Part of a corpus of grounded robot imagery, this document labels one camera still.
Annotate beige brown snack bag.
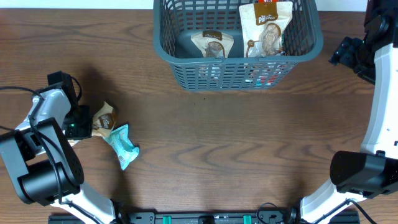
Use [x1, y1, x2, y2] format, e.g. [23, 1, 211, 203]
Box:
[191, 30, 234, 58]
[67, 102, 118, 146]

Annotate teal white small packet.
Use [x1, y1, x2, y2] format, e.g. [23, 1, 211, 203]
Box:
[104, 124, 140, 170]

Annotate red yellow spaghetti packet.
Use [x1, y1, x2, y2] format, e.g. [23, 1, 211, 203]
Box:
[257, 0, 279, 3]

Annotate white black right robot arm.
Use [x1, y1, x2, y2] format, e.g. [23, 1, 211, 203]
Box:
[285, 0, 397, 223]

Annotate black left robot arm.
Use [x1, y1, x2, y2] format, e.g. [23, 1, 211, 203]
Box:
[1, 71, 130, 223]

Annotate grey plastic mesh basket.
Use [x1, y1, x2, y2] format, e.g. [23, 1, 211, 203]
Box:
[153, 0, 323, 91]

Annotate black camera cable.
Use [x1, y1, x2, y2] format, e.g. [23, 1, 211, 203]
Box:
[0, 86, 43, 100]

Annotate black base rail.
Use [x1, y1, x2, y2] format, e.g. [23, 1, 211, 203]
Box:
[48, 210, 360, 224]

